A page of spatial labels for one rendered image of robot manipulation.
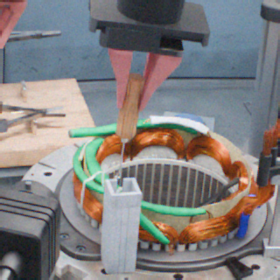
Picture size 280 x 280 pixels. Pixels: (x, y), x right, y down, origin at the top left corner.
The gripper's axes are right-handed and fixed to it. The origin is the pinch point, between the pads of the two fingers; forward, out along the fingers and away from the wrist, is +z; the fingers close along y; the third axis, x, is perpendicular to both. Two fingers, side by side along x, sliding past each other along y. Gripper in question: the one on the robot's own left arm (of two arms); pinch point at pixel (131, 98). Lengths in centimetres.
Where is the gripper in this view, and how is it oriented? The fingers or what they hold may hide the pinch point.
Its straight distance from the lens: 89.6
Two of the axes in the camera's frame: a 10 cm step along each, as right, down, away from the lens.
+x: -0.5, -5.6, 8.2
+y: 9.8, 1.1, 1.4
